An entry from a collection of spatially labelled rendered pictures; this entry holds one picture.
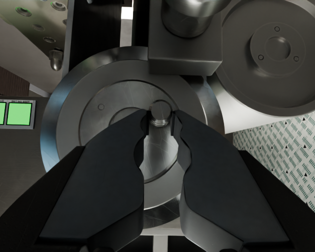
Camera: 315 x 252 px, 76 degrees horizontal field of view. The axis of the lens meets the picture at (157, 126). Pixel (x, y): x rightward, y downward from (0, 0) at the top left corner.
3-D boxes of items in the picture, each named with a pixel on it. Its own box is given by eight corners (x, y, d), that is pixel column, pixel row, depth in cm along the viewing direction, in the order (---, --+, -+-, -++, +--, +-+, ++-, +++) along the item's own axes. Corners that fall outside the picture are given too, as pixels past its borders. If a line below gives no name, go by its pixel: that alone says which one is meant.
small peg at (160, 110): (176, 118, 11) (152, 126, 11) (171, 124, 14) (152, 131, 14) (168, 95, 12) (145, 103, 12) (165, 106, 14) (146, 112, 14)
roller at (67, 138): (208, 61, 16) (209, 212, 15) (173, 116, 42) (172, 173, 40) (61, 55, 16) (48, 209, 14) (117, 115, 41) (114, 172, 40)
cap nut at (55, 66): (61, 50, 48) (60, 68, 48) (67, 57, 52) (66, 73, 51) (46, 49, 48) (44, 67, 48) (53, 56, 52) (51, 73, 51)
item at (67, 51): (83, -108, 19) (67, 78, 17) (120, 33, 43) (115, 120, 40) (78, -108, 19) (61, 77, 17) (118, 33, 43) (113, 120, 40)
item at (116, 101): (61, 101, 14) (159, 63, 15) (72, 107, 16) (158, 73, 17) (100, 203, 13) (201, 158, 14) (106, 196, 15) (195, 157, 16)
